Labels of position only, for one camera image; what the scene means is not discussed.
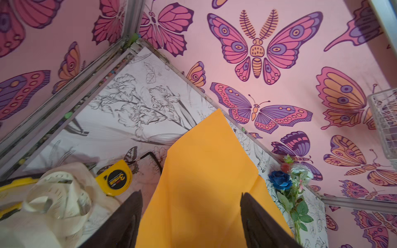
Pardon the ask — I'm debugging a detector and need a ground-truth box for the white ribbon bundle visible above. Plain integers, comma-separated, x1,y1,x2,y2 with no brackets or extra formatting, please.
1,162,121,248

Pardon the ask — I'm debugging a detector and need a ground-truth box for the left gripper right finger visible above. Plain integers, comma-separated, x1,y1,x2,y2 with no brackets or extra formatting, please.
240,193,301,248

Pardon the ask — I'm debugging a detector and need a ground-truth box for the white fake flower stem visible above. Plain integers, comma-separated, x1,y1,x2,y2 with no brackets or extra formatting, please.
277,165,313,246

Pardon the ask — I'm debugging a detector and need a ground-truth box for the pink fake rose stem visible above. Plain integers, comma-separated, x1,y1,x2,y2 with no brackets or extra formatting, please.
281,155,294,174

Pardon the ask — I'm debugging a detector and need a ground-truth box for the blue fake flower stem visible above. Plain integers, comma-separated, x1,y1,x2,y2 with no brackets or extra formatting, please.
269,170,293,191

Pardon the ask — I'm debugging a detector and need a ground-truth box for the orange wrapping paper sheet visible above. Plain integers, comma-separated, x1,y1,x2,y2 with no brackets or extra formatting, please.
136,110,293,248

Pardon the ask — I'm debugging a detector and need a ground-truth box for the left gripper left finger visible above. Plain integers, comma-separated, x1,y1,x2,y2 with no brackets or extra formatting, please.
80,190,143,248

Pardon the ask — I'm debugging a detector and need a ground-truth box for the yellow handled tool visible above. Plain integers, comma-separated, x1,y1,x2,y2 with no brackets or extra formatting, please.
1,174,40,221

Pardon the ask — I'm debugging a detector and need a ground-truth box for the yellow tape measure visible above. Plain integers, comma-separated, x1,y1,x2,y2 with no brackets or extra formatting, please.
95,160,133,196

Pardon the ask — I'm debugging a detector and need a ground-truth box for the white wire wall basket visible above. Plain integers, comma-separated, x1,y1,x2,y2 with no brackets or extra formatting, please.
368,88,397,170

